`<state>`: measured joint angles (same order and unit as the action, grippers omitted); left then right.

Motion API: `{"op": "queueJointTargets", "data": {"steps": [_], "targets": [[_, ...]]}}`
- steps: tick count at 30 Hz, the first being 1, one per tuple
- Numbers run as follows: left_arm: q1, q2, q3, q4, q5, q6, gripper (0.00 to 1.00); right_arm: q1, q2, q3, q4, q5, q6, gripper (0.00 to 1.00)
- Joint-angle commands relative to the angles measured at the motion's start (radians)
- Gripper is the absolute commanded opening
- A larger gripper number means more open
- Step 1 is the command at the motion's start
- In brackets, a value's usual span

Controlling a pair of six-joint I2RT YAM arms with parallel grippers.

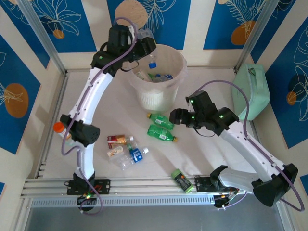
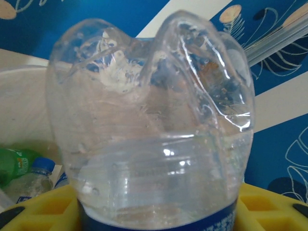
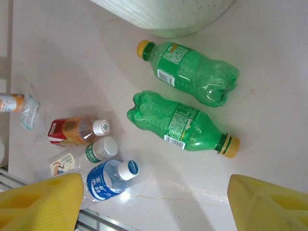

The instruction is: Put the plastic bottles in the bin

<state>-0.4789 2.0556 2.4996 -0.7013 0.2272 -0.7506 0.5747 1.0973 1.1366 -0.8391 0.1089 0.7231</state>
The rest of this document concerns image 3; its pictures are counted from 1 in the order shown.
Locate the orange white label bottle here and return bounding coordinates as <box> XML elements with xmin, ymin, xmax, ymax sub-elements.
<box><xmin>20</xmin><ymin>93</ymin><xmax>41</xmax><ymax>131</ymax></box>

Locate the blue label white cap bottle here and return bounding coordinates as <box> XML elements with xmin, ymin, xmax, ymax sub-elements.
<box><xmin>78</xmin><ymin>159</ymin><xmax>140</xmax><ymax>210</ymax></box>

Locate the red label tea bottle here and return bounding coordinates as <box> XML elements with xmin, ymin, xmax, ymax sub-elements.
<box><xmin>48</xmin><ymin>115</ymin><xmax>111</xmax><ymax>148</ymax></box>

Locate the white plastic bin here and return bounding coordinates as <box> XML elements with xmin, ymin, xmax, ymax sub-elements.
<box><xmin>90</xmin><ymin>0</ymin><xmax>235</xmax><ymax>39</ymax></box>

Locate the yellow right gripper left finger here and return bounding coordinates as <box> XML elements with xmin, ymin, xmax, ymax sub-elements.
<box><xmin>0</xmin><ymin>172</ymin><xmax>85</xmax><ymax>231</ymax></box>

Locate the green Sprite bottle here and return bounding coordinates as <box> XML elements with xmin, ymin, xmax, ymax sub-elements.
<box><xmin>127</xmin><ymin>90</ymin><xmax>241</xmax><ymax>159</ymax></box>
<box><xmin>136</xmin><ymin>39</ymin><xmax>241</xmax><ymax>107</ymax></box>

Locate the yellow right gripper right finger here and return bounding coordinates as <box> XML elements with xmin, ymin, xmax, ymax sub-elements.
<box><xmin>227</xmin><ymin>174</ymin><xmax>308</xmax><ymax>231</ymax></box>

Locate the crane picture label bottle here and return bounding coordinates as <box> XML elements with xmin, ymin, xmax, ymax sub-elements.
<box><xmin>48</xmin><ymin>136</ymin><xmax>119</xmax><ymax>179</ymax></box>

